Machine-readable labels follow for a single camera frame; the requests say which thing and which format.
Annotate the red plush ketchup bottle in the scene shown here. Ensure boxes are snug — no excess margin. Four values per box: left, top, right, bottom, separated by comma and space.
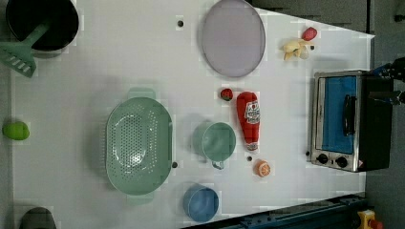
236, 92, 261, 151

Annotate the green oval strainer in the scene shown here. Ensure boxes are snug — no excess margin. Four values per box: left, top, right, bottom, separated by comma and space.
105, 88, 173, 205

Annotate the green mug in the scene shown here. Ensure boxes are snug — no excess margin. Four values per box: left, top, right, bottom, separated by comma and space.
192, 122, 236, 170

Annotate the plush strawberry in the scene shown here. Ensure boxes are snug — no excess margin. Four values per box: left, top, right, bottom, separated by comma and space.
220, 88, 233, 101

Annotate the plush orange slice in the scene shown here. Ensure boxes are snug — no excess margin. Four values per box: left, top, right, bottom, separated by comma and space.
254, 160, 271, 177

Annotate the purple round plate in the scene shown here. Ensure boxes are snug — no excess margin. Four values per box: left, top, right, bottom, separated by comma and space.
202, 0, 266, 77

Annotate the blue cup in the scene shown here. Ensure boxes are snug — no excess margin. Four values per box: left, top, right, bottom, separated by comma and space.
182, 184, 219, 222

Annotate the yellow plush banana toy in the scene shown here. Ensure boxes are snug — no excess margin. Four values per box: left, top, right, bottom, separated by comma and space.
283, 39, 314, 61

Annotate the silver toaster oven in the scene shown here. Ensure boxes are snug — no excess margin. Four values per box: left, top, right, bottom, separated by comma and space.
309, 71, 394, 173

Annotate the green plush pepper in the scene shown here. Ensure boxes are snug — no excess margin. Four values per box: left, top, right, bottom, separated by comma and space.
2, 121, 30, 140

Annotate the dark grey round object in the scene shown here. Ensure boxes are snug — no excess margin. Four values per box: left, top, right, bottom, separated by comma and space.
18, 207, 56, 229

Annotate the green slotted spatula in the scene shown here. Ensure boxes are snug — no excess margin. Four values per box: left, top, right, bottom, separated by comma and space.
0, 21, 50, 77

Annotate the yellow red emergency button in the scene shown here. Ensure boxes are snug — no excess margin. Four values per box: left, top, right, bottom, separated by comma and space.
357, 210, 384, 229

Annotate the black pot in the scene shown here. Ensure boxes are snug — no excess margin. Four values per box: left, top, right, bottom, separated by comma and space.
6, 0, 79, 52

